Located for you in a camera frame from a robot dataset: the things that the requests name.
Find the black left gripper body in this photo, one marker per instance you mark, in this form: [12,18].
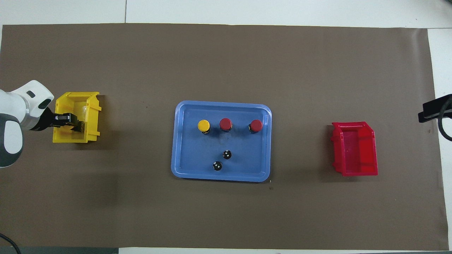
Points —
[44,120]

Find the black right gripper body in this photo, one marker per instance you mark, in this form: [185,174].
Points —
[432,107]

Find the yellow push button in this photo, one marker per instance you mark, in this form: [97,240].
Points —
[80,126]
[203,125]

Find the red push button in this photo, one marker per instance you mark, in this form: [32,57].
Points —
[256,125]
[225,124]

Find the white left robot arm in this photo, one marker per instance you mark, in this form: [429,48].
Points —
[10,116]

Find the blue plastic tray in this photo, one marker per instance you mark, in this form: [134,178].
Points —
[247,158]

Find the yellow plastic bin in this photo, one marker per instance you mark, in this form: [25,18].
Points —
[61,137]

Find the red plastic bin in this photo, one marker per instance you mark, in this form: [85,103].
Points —
[356,158]

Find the black cylindrical capacitor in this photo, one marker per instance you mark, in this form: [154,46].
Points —
[227,154]
[217,165]

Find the brown table mat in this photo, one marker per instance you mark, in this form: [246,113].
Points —
[282,218]

